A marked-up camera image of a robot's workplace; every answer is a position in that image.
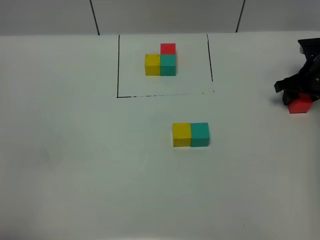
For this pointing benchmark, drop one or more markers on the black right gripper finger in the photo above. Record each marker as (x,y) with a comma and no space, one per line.
(314,97)
(289,96)

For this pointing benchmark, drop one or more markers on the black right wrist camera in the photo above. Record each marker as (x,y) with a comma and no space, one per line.
(309,47)

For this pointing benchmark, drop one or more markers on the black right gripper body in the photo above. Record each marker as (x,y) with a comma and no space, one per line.
(306,81)

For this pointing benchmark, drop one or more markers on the template yellow cube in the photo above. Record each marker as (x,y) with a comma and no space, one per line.
(152,64)

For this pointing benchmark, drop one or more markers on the template red cube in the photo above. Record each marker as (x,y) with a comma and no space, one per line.
(167,48)

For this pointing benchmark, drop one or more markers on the template green cube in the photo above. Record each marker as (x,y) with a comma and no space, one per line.
(168,65)

